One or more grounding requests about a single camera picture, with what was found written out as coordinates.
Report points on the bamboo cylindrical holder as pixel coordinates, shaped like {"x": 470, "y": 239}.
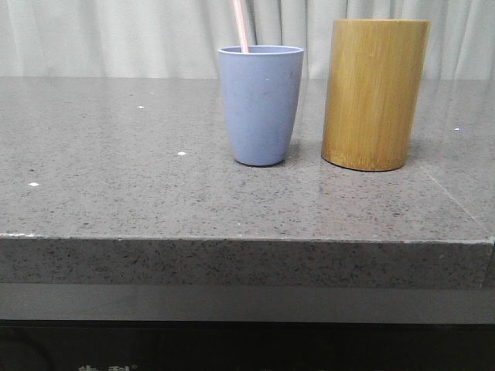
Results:
{"x": 374, "y": 77}

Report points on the blue plastic cup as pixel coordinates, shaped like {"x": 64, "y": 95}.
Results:
{"x": 260, "y": 94}

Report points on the pale green curtain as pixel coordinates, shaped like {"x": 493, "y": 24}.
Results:
{"x": 164, "y": 39}

